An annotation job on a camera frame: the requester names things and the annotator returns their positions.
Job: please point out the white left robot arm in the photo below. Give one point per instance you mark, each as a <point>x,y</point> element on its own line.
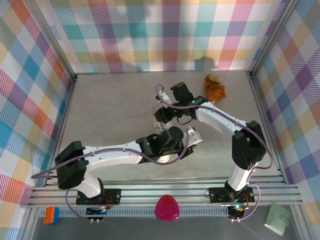
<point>112,156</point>

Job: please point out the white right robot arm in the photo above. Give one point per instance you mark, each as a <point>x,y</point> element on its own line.
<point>215,118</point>

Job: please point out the brown plush toy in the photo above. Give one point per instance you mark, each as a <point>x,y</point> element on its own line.
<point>215,87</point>

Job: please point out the pink plastic bowl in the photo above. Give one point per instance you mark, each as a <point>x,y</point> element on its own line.
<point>167,207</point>

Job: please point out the blue toy brick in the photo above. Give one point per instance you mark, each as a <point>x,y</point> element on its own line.
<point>57,214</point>

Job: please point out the pale green wallet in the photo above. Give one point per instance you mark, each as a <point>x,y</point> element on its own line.
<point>277,218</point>

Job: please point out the orange toy brick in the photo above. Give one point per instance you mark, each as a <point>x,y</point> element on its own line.
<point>49,215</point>

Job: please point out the aluminium front rail beam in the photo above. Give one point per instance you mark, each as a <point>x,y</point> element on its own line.
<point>155,190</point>

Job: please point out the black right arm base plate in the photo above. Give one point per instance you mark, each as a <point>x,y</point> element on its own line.
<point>217,193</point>

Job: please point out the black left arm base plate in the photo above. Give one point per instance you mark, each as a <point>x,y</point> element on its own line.
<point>112,195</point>

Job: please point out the aluminium side rail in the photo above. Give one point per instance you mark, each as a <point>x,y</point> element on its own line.
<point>63,120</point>
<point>265,120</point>

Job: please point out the aluminium frame post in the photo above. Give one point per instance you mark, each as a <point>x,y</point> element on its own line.
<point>272,37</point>
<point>53,42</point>

